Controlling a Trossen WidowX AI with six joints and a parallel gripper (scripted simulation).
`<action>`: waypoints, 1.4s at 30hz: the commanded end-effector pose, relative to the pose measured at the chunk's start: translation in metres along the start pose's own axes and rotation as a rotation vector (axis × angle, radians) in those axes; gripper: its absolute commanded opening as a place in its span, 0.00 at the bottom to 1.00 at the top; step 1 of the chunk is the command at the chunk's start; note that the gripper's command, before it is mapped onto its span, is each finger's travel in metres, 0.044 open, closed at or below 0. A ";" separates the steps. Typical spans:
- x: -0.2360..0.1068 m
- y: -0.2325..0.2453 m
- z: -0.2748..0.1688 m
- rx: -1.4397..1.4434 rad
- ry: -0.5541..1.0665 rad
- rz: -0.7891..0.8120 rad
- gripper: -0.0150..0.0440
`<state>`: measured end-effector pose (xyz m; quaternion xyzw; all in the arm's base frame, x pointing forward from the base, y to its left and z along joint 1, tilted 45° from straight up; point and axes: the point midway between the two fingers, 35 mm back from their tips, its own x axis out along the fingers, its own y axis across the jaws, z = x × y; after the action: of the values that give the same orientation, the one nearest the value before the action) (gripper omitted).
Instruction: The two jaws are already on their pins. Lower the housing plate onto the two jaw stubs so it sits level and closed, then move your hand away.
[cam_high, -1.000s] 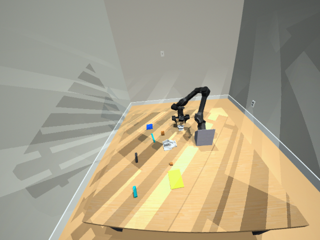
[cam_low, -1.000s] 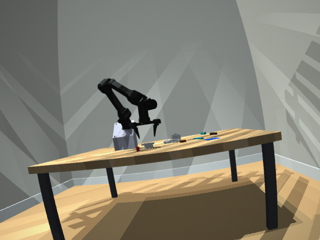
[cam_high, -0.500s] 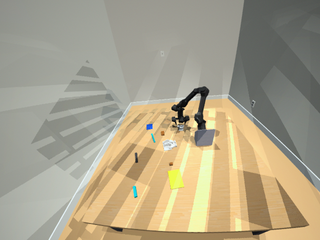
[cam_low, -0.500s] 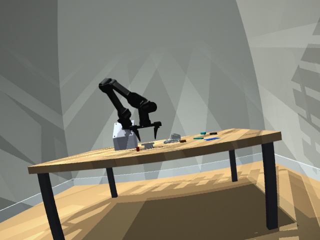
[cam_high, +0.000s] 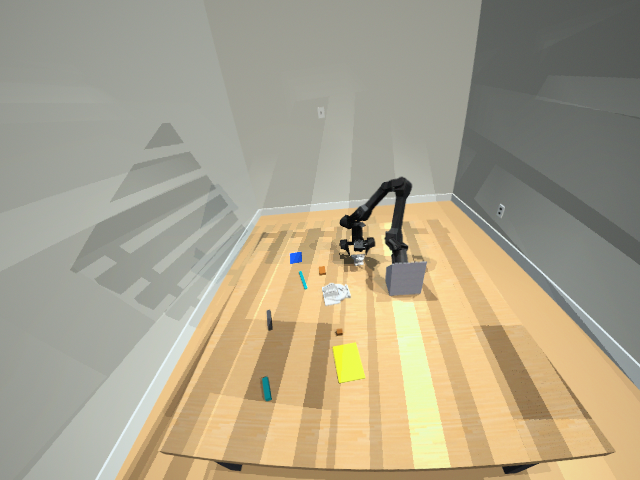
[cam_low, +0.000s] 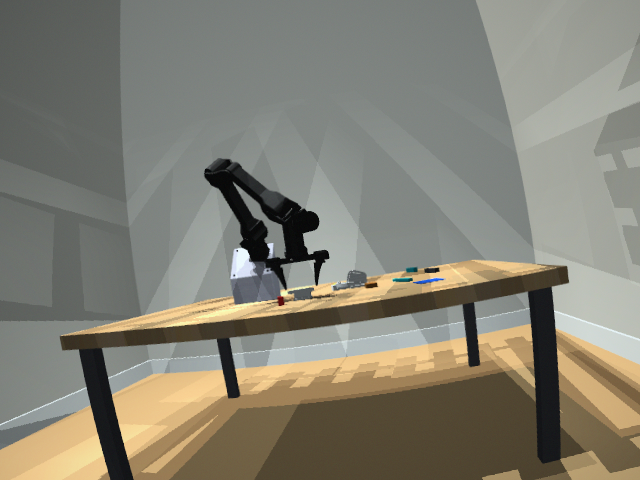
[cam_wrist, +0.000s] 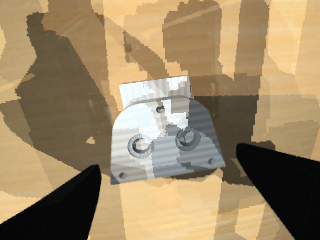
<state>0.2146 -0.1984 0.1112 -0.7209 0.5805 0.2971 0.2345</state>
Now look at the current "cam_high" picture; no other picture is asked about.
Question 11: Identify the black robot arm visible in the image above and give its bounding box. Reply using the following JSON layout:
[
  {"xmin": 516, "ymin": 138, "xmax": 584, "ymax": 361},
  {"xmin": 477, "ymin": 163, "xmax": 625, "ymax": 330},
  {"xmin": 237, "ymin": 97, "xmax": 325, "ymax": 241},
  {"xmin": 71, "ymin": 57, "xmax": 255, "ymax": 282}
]
[{"xmin": 340, "ymin": 177, "xmax": 413, "ymax": 264}]

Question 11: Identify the yellow flat rectangular plate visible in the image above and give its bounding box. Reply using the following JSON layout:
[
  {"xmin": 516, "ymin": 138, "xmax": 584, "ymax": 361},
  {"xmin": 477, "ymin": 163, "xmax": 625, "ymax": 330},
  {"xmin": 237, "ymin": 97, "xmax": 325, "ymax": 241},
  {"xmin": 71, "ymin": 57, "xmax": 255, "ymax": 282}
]
[{"xmin": 333, "ymin": 342, "xmax": 366, "ymax": 383}]

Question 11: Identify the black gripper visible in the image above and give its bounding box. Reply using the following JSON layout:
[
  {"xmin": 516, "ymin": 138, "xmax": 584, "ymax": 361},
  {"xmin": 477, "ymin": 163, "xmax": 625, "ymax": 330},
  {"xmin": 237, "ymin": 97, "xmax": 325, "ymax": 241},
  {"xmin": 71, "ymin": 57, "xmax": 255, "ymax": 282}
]
[{"xmin": 340, "ymin": 232, "xmax": 376, "ymax": 256}]

